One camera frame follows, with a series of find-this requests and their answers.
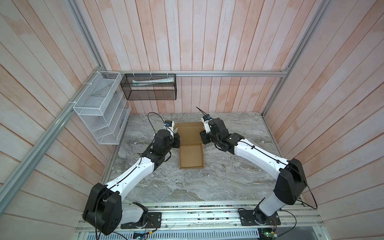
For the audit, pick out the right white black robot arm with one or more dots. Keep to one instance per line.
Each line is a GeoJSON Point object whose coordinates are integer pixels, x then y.
{"type": "Point", "coordinates": [290, 176]}

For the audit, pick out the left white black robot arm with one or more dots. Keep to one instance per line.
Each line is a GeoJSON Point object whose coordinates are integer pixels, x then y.
{"type": "Point", "coordinates": [104, 209]}

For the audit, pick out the black wire mesh basket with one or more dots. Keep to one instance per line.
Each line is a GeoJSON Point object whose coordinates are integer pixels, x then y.
{"type": "Point", "coordinates": [148, 93]}

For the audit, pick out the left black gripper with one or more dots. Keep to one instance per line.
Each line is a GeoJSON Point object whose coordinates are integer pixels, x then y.
{"type": "Point", "coordinates": [176, 140]}

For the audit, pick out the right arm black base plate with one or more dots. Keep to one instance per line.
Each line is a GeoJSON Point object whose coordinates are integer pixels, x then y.
{"type": "Point", "coordinates": [253, 218]}

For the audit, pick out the brown cardboard box sheet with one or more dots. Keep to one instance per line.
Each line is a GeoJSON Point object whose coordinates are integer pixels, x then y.
{"type": "Point", "coordinates": [191, 149]}

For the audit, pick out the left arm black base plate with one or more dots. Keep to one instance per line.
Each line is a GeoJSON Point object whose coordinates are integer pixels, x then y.
{"type": "Point", "coordinates": [149, 220]}

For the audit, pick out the aluminium frame rail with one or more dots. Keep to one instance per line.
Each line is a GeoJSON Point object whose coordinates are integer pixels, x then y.
{"type": "Point", "coordinates": [262, 73]}

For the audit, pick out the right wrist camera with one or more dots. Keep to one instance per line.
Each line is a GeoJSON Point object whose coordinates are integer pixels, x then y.
{"type": "Point", "coordinates": [205, 120]}

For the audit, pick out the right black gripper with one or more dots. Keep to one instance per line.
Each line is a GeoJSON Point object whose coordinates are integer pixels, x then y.
{"type": "Point", "coordinates": [203, 136]}

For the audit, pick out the paper sheet in basket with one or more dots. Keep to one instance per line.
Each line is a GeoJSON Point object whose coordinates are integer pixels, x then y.
{"type": "Point", "coordinates": [153, 82]}

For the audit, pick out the white wire mesh shelf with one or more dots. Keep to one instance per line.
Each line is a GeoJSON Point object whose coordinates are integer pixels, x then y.
{"type": "Point", "coordinates": [102, 108]}

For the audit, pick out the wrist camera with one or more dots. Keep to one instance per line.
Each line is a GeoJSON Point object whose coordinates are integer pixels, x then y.
{"type": "Point", "coordinates": [169, 126]}
{"type": "Point", "coordinates": [205, 120]}

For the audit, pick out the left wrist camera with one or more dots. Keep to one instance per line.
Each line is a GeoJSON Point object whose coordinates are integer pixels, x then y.
{"type": "Point", "coordinates": [169, 126]}

